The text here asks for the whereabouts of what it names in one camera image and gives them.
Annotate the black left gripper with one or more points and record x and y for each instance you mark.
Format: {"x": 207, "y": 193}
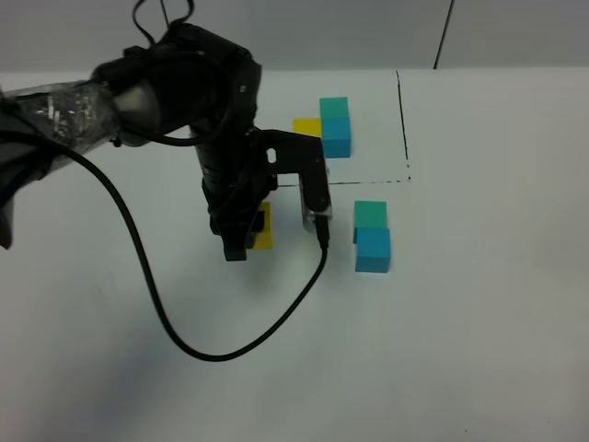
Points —
{"x": 237, "y": 219}

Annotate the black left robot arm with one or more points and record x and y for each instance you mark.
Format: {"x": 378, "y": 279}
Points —
{"x": 192, "y": 88}

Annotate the yellow template cube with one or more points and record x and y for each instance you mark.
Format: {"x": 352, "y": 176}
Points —
{"x": 308, "y": 126}

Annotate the blue template cube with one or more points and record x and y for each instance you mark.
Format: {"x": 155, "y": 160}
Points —
{"x": 336, "y": 137}

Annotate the green template cube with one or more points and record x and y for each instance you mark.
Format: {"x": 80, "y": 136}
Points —
{"x": 334, "y": 108}

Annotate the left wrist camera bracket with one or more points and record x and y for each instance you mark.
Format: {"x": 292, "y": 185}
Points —
{"x": 284, "y": 153}

